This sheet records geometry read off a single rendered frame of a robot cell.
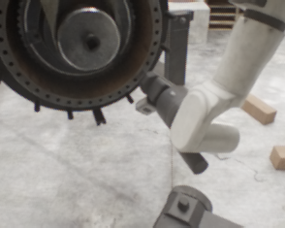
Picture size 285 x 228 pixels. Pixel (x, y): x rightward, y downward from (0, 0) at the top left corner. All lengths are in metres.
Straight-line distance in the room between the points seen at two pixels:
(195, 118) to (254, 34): 0.15
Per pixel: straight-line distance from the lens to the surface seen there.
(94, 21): 0.55
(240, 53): 0.37
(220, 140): 0.43
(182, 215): 0.93
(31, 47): 0.70
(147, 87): 0.54
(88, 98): 0.67
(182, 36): 1.98
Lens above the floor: 1.00
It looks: 34 degrees down
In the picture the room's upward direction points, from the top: 2 degrees counter-clockwise
